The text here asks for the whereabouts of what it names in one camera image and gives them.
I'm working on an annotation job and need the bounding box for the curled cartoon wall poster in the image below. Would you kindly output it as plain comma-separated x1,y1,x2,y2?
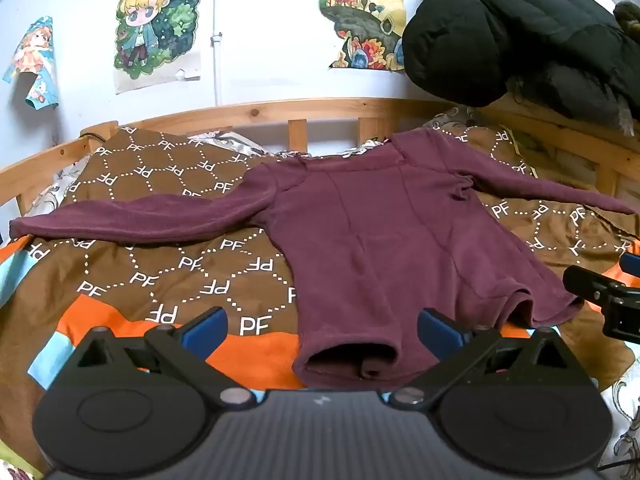
2,16,60,110

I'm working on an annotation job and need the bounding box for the blond cartoon figure wall poster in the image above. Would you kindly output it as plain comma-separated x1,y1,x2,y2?
114,0,203,95

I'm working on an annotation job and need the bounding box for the colourful landscape wall poster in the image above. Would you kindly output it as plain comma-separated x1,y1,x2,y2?
318,0,407,72

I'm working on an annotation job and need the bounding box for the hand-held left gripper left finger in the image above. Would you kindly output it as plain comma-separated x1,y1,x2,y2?
70,307,253,408

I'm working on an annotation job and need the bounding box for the black puffer jacket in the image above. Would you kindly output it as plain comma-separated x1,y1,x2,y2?
402,0,640,137

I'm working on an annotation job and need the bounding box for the brown patterned blanket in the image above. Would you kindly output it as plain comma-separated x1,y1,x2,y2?
0,124,640,466

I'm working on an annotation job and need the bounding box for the maroon long-sleeve top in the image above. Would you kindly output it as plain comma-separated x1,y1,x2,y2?
9,127,637,392

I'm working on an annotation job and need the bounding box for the white wall pipe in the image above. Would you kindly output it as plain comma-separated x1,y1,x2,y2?
212,0,224,107

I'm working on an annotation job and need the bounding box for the wooden bed frame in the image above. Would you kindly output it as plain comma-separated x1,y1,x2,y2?
0,97,640,241

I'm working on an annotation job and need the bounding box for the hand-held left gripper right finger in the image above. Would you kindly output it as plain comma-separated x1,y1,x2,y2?
389,308,576,408

